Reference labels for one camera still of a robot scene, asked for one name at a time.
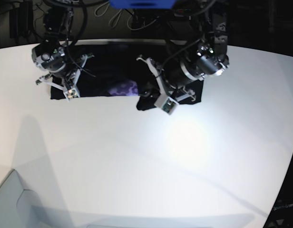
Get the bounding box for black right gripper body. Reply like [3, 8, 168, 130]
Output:
[55, 67, 80, 85]

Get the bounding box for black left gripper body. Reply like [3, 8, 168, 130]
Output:
[163, 60, 204, 88]

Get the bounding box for black t-shirt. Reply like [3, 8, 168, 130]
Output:
[50, 44, 205, 112]

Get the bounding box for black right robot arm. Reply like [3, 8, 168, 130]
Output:
[32, 0, 88, 86]

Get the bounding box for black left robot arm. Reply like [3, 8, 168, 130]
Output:
[159, 0, 229, 88]

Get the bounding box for blue box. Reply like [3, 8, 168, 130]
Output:
[109, 0, 176, 9]

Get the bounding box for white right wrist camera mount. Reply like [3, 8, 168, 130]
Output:
[35, 53, 94, 102]

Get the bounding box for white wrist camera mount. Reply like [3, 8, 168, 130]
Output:
[35, 53, 94, 102]
[136, 54, 197, 116]

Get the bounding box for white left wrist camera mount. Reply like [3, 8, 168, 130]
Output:
[136, 54, 197, 116]

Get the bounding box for grey looped cable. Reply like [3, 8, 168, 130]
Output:
[94, 0, 125, 29]

